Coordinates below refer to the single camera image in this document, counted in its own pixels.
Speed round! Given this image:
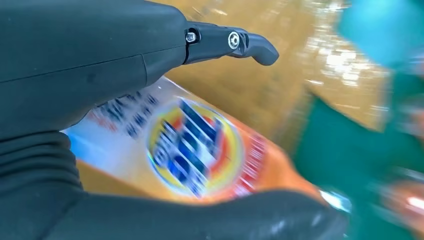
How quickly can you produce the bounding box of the orange detergent bottle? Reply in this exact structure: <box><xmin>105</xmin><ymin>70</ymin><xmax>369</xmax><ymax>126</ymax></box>
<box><xmin>61</xmin><ymin>76</ymin><xmax>352</xmax><ymax>213</ymax></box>

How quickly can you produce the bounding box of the yellow taped cardboard mat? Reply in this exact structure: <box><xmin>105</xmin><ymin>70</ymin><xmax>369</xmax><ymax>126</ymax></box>
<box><xmin>76</xmin><ymin>0</ymin><xmax>393</xmax><ymax>200</ymax></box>

